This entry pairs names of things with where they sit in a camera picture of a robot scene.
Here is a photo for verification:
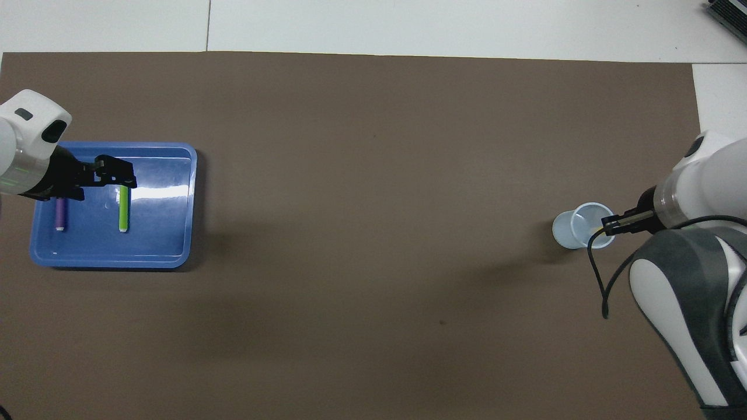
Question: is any translucent plastic cup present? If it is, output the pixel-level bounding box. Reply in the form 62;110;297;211
552;202;618;250

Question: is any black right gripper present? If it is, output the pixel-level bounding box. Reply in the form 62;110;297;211
635;187;659;218

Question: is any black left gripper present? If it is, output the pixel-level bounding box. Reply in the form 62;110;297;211
36;146;138;202

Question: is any blue plastic tray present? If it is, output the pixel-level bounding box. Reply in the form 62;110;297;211
29;142;198;269

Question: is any brown table mat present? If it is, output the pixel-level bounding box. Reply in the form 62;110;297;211
0;51;735;420

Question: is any grey ribbed device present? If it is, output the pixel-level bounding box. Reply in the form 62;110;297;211
703;0;747;37

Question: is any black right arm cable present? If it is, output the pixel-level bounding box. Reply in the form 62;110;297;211
587;211;747;320

